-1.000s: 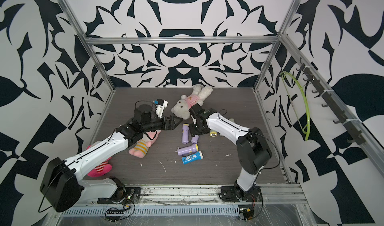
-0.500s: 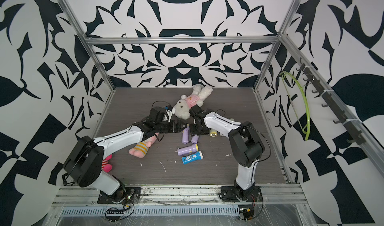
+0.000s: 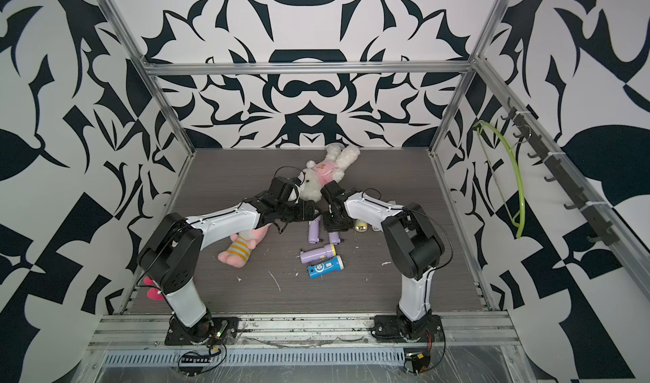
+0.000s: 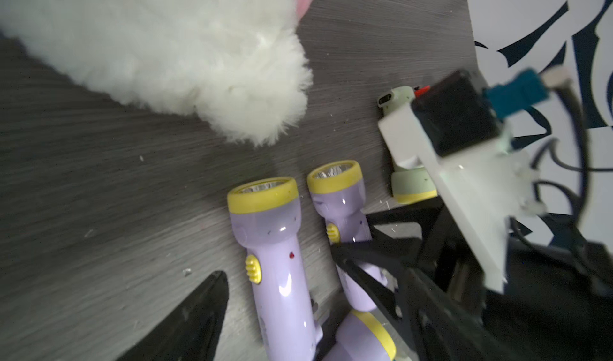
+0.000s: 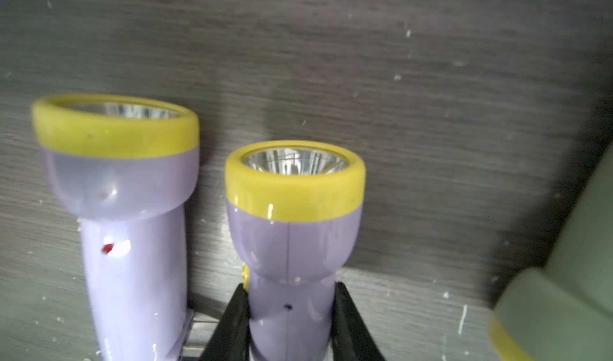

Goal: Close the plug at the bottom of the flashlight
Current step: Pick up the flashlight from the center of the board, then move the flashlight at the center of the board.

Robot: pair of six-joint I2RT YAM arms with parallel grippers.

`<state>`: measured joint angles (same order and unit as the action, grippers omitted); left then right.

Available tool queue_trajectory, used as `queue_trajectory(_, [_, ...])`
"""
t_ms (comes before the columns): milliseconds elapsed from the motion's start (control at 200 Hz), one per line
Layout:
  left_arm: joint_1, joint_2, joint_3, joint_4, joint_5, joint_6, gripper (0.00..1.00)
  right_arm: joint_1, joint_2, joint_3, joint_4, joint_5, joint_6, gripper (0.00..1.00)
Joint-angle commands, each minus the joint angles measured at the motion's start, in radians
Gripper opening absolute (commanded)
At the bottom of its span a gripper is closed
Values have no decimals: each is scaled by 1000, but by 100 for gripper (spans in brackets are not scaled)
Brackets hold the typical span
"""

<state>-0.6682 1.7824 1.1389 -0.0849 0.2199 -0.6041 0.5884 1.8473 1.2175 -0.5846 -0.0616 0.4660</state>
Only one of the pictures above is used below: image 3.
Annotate purple flashlight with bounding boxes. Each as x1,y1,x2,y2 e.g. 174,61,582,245
328,232,341,245
308,217,321,244

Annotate red flashlight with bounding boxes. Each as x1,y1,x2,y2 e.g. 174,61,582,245
354,220,368,232

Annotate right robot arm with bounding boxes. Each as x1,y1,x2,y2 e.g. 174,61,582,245
322,182,445,323

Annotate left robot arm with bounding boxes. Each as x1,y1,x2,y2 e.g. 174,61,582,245
137,177,321,329

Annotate purple flashlight lying sideways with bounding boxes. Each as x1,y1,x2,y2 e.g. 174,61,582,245
300,243,336,264

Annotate blue flashlight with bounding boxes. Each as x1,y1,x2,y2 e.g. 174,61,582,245
308,255,345,279

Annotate white teddy bear pink shirt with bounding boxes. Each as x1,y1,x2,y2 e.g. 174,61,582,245
299,144,361,203

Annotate pink striped plush pig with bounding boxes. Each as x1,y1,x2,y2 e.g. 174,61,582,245
218,225,269,268

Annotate panda plush pink striped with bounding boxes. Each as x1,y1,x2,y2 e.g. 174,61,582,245
143,276,165,301

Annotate black hook rack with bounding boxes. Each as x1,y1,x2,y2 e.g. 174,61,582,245
502,100,621,247

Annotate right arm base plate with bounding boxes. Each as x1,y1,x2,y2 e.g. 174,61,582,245
370,314,446,345

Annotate black connector right cable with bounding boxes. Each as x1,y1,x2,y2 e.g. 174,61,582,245
404,351,433,375

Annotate black connector cable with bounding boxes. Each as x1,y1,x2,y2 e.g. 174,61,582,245
177,351,214,376
404,351,433,375

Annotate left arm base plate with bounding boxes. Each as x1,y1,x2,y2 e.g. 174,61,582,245
164,315,240,347

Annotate green hoop on wall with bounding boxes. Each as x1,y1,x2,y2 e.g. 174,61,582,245
472,120,526,240

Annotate black connector left cable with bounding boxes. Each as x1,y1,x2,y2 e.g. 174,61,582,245
177,351,214,376

